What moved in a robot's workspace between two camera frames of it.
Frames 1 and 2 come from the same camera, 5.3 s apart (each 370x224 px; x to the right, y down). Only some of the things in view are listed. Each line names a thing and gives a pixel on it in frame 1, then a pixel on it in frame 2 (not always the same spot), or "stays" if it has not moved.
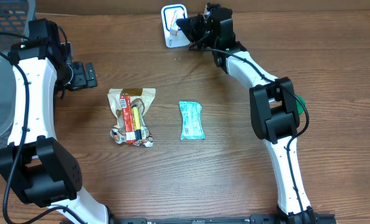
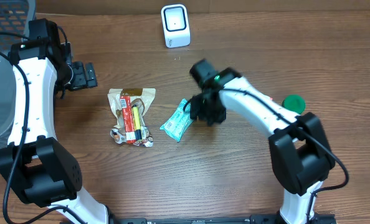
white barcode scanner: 174,35 stays
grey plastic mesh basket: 3,16 stays
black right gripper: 199,26 → 205,111
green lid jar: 299,107 stays
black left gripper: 89,75 stays
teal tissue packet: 191,121 → 180,121
